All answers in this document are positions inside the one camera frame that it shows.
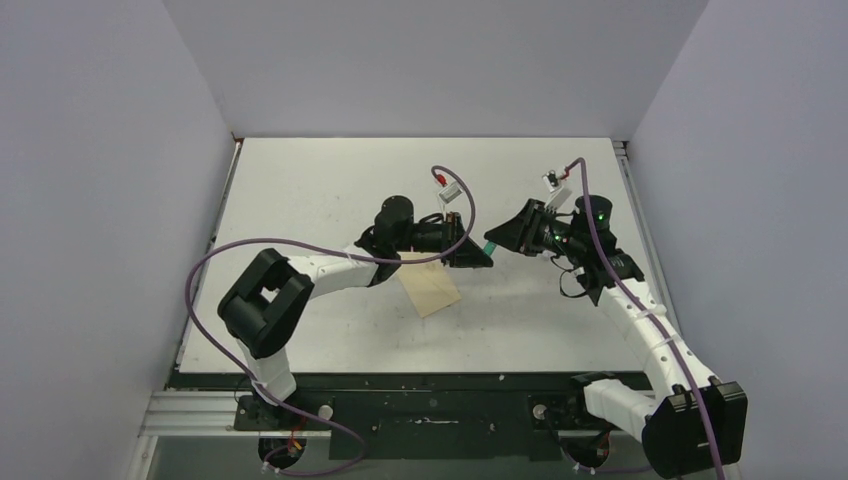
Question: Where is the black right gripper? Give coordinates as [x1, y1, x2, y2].
[485, 199, 585, 260]

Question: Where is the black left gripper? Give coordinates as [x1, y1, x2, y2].
[394, 212, 492, 268]

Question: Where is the green white glue stick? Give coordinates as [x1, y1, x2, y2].
[483, 241, 497, 257]

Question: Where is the cream paper envelope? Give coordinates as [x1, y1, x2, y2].
[395, 260, 461, 318]

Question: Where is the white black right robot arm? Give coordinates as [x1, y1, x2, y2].
[484, 195, 748, 479]

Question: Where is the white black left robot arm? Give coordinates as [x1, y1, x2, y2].
[217, 195, 494, 431]

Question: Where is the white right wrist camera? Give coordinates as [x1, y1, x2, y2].
[542, 168, 573, 212]

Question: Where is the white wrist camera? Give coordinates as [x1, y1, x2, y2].
[437, 182, 463, 205]
[542, 168, 573, 212]

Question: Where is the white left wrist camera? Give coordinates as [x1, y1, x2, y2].
[437, 182, 463, 205]

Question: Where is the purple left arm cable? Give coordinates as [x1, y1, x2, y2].
[184, 165, 478, 477]

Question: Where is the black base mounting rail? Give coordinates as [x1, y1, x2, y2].
[167, 372, 622, 468]

